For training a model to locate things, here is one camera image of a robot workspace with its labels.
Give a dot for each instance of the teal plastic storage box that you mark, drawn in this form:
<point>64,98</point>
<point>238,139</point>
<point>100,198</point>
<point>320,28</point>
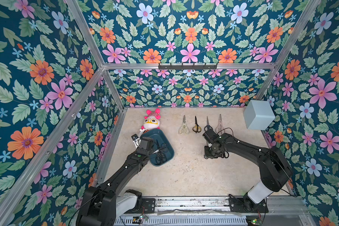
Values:
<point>159,138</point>

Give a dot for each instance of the thin black scissors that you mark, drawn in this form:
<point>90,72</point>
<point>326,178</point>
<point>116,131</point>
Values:
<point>161,154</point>

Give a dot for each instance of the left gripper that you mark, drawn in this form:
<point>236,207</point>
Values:
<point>150,149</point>

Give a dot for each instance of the black hook rail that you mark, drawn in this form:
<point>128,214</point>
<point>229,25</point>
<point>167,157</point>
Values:
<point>183,66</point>

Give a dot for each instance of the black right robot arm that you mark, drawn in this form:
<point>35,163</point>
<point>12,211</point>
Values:
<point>274,169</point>

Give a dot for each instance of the pink white plush doll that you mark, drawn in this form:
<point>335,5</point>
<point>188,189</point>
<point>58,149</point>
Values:
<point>151,121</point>

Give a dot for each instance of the pink handled scissors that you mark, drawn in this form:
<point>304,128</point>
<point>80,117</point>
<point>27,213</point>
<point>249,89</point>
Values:
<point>220,128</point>

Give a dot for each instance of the grey cube box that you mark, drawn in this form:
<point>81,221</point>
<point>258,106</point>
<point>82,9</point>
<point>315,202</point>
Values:
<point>258,115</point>

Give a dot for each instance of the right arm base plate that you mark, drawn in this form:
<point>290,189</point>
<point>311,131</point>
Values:
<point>246,205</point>

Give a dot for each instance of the yellow black scissors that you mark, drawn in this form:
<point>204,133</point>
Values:
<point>196,128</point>

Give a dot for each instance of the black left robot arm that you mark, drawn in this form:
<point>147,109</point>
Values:
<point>102,205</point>

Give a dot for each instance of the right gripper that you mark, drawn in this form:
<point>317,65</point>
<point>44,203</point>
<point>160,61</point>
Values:
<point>209,135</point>

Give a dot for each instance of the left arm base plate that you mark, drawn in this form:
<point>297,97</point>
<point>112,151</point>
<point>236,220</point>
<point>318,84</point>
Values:
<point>144,206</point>

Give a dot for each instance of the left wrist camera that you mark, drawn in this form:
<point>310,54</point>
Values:
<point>136,140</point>

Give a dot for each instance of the small black scissors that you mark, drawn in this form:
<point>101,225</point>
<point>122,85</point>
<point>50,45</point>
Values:
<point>207,127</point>

